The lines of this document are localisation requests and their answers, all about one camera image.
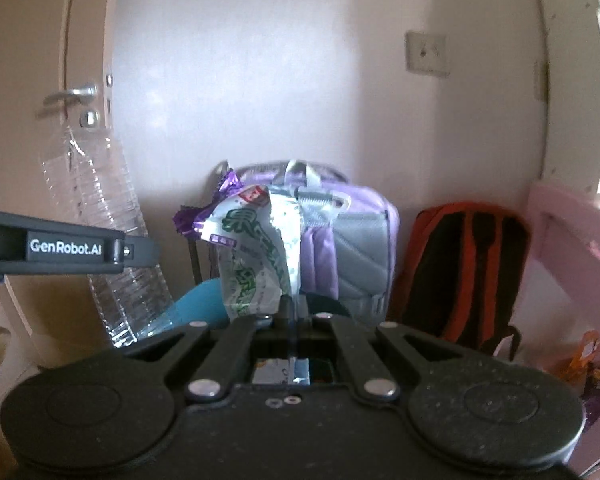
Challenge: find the crushed clear plastic bottle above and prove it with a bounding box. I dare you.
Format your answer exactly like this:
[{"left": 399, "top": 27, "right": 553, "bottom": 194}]
[{"left": 40, "top": 122, "right": 173, "bottom": 350}]

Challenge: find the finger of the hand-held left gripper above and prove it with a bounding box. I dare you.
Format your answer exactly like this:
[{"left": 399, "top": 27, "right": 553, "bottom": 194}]
[{"left": 121, "top": 236, "right": 160, "bottom": 270}]

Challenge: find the orange bag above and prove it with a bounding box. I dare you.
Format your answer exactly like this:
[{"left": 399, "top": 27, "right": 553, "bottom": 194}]
[{"left": 555, "top": 330, "right": 600, "bottom": 391}]

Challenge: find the red black backpack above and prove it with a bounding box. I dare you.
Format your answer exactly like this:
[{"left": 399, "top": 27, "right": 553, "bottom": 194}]
[{"left": 387, "top": 201, "right": 531, "bottom": 361}]

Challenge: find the white wall switch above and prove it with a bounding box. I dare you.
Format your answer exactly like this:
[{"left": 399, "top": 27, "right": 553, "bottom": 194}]
[{"left": 404, "top": 31, "right": 449, "bottom": 78}]

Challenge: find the silver door handle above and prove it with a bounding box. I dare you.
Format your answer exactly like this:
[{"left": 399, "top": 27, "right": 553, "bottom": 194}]
[{"left": 42, "top": 83, "right": 98, "bottom": 111}]

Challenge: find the white green snack wrapper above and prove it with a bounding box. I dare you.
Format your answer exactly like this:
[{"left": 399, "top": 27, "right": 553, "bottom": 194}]
[{"left": 193, "top": 185, "right": 303, "bottom": 321}]

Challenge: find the purple grey backpack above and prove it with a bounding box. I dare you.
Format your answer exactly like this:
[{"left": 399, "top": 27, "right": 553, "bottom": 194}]
[{"left": 230, "top": 159, "right": 401, "bottom": 323}]

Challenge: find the beige door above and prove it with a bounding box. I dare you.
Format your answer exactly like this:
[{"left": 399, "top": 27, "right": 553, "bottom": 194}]
[{"left": 0, "top": 0, "right": 181, "bottom": 371}]

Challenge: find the teal plastic waste bin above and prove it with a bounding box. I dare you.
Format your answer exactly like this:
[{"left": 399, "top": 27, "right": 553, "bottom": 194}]
[{"left": 145, "top": 280, "right": 351, "bottom": 341}]

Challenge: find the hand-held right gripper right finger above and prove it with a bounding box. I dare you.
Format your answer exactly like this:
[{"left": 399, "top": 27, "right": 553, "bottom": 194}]
[{"left": 292, "top": 310, "right": 473, "bottom": 403}]

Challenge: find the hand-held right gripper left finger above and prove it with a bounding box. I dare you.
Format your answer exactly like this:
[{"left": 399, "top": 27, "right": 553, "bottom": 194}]
[{"left": 122, "top": 312, "right": 283, "bottom": 403}]

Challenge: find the purple foil wrapper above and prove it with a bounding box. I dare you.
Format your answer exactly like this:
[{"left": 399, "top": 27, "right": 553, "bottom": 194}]
[{"left": 173, "top": 169, "right": 241, "bottom": 241}]

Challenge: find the purple plastic bag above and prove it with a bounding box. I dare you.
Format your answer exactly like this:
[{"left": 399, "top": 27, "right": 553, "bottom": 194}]
[{"left": 580, "top": 365, "right": 600, "bottom": 431}]

